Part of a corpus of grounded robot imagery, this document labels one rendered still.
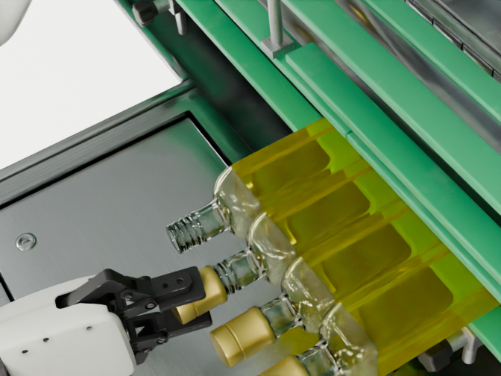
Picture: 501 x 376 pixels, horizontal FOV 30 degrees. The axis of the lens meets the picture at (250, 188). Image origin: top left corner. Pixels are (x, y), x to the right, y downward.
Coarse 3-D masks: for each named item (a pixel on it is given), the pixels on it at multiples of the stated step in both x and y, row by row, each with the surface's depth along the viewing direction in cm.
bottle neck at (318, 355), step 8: (320, 344) 74; (304, 352) 74; (312, 352) 73; (320, 352) 73; (328, 352) 73; (304, 360) 73; (312, 360) 73; (320, 360) 73; (328, 360) 73; (312, 368) 73; (320, 368) 73; (328, 368) 73; (336, 368) 73
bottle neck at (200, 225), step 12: (216, 204) 83; (192, 216) 83; (204, 216) 83; (216, 216) 83; (168, 228) 82; (180, 228) 82; (192, 228) 82; (204, 228) 82; (216, 228) 83; (180, 240) 82; (192, 240) 82; (204, 240) 83; (180, 252) 83
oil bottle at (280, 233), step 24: (360, 168) 83; (312, 192) 82; (336, 192) 82; (360, 192) 82; (384, 192) 81; (264, 216) 81; (288, 216) 81; (312, 216) 80; (336, 216) 80; (360, 216) 80; (264, 240) 80; (288, 240) 79; (312, 240) 79; (264, 264) 80; (288, 264) 79
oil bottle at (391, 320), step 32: (416, 256) 77; (448, 256) 76; (384, 288) 75; (416, 288) 74; (448, 288) 74; (480, 288) 74; (352, 320) 73; (384, 320) 73; (416, 320) 73; (448, 320) 75; (352, 352) 72; (384, 352) 72; (416, 352) 76
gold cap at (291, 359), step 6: (282, 360) 74; (288, 360) 73; (294, 360) 73; (276, 366) 73; (282, 366) 73; (288, 366) 72; (294, 366) 72; (300, 366) 72; (264, 372) 73; (270, 372) 72; (276, 372) 72; (282, 372) 72; (288, 372) 72; (294, 372) 72; (300, 372) 72; (306, 372) 72
